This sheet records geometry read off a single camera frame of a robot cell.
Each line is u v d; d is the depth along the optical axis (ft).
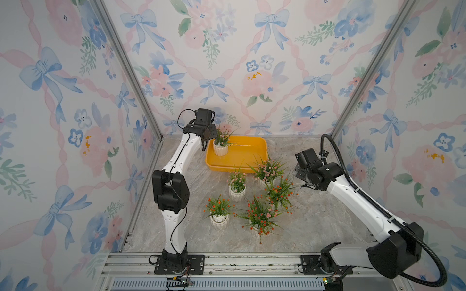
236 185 2.64
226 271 2.40
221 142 3.31
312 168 1.95
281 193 2.58
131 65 2.87
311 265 2.45
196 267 2.41
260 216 2.36
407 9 2.26
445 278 1.17
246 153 3.67
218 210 2.41
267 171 2.81
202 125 2.30
